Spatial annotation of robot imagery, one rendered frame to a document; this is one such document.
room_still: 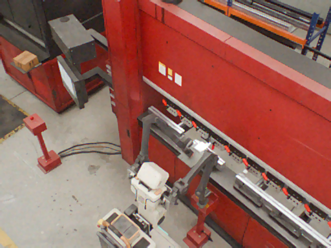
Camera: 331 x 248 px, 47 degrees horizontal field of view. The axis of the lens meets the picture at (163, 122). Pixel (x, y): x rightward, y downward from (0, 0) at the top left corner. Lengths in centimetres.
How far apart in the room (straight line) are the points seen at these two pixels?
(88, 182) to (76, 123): 102
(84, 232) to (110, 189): 60
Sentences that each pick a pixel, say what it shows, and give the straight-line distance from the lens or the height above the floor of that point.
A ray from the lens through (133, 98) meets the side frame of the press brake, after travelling 398.
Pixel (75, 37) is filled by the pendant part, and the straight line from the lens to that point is 353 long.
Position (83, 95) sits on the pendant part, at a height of 137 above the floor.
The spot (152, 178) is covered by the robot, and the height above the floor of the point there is 135.
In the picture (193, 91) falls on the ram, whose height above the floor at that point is 164.
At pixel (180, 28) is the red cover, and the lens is 310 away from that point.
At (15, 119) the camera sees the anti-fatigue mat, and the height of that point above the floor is 1.
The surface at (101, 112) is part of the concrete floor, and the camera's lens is 555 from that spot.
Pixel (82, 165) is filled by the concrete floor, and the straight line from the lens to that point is 497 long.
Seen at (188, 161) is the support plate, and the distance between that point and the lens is 365.
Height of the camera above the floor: 388
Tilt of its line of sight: 47 degrees down
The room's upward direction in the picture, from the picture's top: straight up
